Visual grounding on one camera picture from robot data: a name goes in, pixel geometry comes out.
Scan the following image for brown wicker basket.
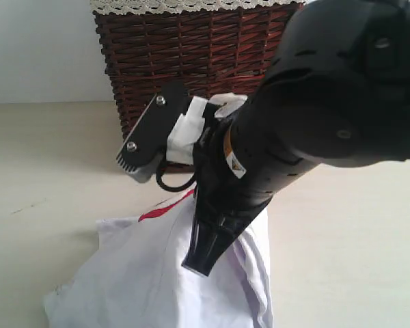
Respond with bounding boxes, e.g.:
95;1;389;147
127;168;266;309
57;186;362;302
91;3;303;135

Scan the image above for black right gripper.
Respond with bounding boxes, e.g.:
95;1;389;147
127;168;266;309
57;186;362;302
182;105;270;276

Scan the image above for white t-shirt with red lettering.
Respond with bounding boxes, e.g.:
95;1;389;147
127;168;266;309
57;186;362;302
44;191;274;327

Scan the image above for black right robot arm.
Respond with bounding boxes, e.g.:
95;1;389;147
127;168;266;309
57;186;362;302
182;1;410;275

